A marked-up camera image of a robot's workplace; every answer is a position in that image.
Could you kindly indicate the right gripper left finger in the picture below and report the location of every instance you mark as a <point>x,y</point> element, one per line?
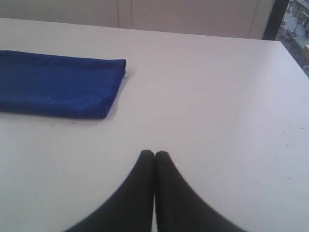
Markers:
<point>130,208</point>

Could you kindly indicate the blue towel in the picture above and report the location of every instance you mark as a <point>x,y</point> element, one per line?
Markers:
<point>58,86</point>

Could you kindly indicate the black window frame post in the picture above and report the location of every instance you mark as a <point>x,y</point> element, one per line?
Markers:
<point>275,19</point>

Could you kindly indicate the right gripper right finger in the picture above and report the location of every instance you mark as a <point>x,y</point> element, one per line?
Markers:
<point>178,208</point>

